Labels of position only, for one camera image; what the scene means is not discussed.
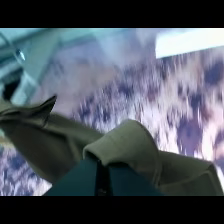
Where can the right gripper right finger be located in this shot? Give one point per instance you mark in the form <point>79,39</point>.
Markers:
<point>130,183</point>

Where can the brown pants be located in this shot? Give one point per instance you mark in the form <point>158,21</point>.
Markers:
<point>56,143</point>

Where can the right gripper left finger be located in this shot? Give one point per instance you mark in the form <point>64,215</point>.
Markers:
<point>78,180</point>

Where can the silver frame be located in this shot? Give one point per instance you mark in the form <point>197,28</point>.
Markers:
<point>36,60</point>

